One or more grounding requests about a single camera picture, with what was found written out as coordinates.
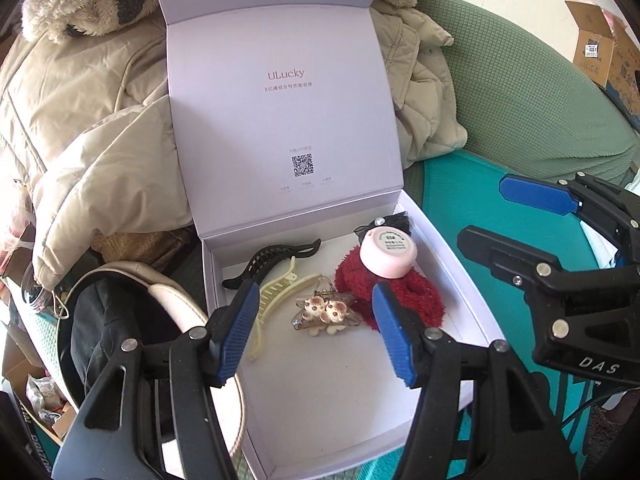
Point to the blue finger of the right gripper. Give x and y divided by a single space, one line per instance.
555 198
508 260

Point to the teal bubble mailer bag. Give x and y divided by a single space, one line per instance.
462 190

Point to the green bed cover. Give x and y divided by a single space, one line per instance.
524 106

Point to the black white gingham scrunchie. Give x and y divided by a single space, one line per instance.
398 221

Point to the pink round cosmetic jar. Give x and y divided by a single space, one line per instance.
388 252

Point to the flower decorated clear hair clip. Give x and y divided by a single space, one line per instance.
325 310

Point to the cream yellow hair claw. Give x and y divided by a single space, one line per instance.
272 295

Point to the beige puffer jacket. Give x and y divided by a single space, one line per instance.
86 128

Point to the open lavender gift box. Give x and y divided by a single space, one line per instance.
286 134

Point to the red fuzzy scrunchie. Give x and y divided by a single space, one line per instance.
413 291

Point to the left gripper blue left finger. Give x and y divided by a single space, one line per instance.
229 328

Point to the cardboard box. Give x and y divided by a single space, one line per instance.
607 55

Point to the black hair claw clip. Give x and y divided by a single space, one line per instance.
267 258

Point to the cream leather handbag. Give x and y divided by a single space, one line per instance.
134 354

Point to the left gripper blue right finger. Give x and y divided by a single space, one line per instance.
402 331

